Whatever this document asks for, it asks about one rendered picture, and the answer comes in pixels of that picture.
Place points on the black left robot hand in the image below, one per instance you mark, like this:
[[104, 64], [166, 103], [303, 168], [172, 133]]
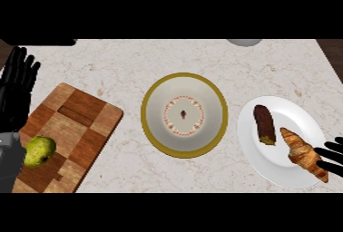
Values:
[[14, 90]]

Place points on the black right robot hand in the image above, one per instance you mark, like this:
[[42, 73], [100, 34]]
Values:
[[332, 155]]

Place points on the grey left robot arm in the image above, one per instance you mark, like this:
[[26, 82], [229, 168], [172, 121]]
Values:
[[10, 163]]

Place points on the golden brown croissant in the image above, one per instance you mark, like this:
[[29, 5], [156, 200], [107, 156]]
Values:
[[304, 154]]

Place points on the white plate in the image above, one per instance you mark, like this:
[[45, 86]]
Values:
[[274, 145]]

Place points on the white bowl with yellow rim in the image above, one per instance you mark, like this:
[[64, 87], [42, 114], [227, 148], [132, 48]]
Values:
[[184, 114]]

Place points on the black flat object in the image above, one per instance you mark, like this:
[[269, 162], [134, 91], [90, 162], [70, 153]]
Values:
[[41, 42]]

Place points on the dark chocolate eclair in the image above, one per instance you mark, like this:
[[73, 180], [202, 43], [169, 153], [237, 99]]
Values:
[[264, 123]]

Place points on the checkered wooden cutting board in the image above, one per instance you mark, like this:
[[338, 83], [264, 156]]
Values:
[[67, 139]]

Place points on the green pear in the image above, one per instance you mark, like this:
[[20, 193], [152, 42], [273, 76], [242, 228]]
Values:
[[39, 151]]

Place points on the grey round object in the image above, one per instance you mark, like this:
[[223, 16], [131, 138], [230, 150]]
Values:
[[245, 42]]

